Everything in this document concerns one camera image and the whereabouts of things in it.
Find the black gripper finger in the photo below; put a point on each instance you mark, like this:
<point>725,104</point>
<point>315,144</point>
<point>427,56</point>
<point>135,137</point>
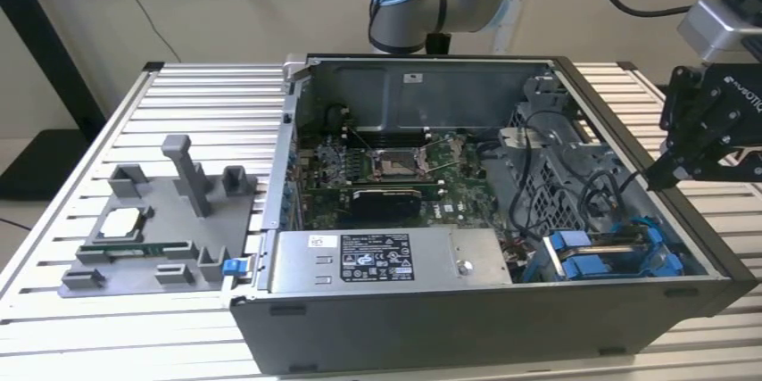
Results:
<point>709,162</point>
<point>685,104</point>

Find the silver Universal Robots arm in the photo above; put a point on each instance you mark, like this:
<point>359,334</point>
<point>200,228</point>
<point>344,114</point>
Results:
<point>417,10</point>

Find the black RAM slot bank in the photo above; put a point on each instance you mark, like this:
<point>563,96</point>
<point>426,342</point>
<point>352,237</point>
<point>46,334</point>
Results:
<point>390,136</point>

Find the grey metal drive cage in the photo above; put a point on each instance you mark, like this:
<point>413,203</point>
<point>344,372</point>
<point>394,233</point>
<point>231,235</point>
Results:
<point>547,193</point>

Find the green motherboard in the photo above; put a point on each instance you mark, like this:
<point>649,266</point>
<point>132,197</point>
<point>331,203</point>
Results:
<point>458,184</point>

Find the white case sticker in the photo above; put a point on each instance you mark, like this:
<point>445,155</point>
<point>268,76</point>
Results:
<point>411,78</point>

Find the CPU socket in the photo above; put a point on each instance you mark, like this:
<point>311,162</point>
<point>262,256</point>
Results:
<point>395,166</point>

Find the thin metal locking lever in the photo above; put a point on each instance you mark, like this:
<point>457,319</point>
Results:
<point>365,140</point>

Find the black graphics card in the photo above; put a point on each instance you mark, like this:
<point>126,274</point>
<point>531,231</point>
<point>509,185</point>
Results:
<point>381,209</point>

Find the black and white supply label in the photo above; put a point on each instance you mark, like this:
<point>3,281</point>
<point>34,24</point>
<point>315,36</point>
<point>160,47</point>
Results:
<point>375,258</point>

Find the dark grey open PC case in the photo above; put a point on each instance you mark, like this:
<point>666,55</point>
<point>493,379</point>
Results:
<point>417,332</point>

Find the silver power supply unit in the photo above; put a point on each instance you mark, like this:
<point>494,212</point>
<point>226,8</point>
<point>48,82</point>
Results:
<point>298,265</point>

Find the blue case latch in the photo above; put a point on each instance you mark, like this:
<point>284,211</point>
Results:
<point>234,267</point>

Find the grey plastic parts rack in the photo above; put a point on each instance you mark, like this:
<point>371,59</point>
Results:
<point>160,202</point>

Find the green RAM stick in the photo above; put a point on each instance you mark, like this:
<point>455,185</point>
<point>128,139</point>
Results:
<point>158,247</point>

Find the silver CPU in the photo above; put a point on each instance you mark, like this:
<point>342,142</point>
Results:
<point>122,222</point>

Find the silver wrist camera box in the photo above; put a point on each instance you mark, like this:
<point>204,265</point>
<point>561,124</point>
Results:
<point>711,28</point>

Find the black slanted post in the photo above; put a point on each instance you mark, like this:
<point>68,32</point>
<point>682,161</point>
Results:
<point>36,19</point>

